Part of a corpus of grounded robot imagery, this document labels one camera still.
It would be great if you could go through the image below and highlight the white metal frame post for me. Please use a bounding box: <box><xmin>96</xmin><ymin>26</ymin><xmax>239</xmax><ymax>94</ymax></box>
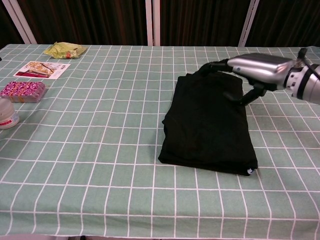
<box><xmin>238</xmin><ymin>0</ymin><xmax>261</xmax><ymax>48</ymax></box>
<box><xmin>4</xmin><ymin>0</ymin><xmax>40</xmax><ymax>45</ymax></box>
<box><xmin>145</xmin><ymin>0</ymin><xmax>161</xmax><ymax>47</ymax></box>

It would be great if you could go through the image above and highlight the printed picture card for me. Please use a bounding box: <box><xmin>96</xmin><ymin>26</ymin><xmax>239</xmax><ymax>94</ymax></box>
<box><xmin>12</xmin><ymin>61</ymin><xmax>72</xmax><ymax>80</ymax></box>

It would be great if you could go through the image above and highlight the green white checked tablecloth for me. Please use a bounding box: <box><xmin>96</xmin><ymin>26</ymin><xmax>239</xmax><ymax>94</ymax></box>
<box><xmin>0</xmin><ymin>43</ymin><xmax>320</xmax><ymax>237</ymax></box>

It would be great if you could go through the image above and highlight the black pleated curtain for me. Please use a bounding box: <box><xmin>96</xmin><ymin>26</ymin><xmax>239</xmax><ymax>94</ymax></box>
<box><xmin>17</xmin><ymin>0</ymin><xmax>148</xmax><ymax>46</ymax></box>
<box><xmin>159</xmin><ymin>0</ymin><xmax>252</xmax><ymax>48</ymax></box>
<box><xmin>0</xmin><ymin>0</ymin><xmax>25</xmax><ymax>50</ymax></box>
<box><xmin>246</xmin><ymin>0</ymin><xmax>320</xmax><ymax>48</ymax></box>

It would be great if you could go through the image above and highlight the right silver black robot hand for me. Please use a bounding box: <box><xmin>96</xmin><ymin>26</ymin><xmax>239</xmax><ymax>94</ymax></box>
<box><xmin>198</xmin><ymin>52</ymin><xmax>296</xmax><ymax>106</ymax></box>

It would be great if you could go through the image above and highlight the pink patterned card deck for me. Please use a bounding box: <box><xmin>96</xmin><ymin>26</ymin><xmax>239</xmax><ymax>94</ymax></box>
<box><xmin>0</xmin><ymin>81</ymin><xmax>48</xmax><ymax>103</ymax></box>

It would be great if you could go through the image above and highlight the black T-shirt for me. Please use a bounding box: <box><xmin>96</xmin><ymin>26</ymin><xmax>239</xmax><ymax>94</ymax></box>
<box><xmin>157</xmin><ymin>72</ymin><xmax>259</xmax><ymax>177</ymax></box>

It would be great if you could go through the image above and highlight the white plastic jar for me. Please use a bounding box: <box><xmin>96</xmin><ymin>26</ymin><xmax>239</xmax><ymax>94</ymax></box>
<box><xmin>0</xmin><ymin>97</ymin><xmax>20</xmax><ymax>130</ymax></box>

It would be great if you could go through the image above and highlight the yellow green snack packet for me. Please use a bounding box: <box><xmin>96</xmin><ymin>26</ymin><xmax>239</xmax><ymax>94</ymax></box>
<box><xmin>43</xmin><ymin>41</ymin><xmax>88</xmax><ymax>60</ymax></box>

